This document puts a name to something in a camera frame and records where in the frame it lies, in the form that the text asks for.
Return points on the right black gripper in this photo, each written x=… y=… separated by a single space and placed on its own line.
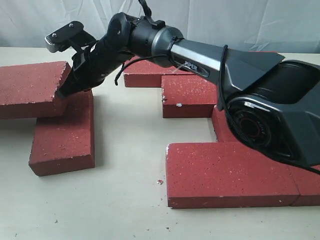
x=91 y=66

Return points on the chipped red brick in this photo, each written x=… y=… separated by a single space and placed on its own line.
x=187 y=96

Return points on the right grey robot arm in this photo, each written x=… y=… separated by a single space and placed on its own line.
x=271 y=104

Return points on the front large red brick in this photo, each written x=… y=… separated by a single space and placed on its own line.
x=225 y=175

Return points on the right third-row red brick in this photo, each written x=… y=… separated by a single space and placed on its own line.
x=220 y=126

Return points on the white backdrop cloth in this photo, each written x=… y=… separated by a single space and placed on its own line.
x=287 y=26

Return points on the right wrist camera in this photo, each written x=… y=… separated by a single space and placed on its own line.
x=71 y=35

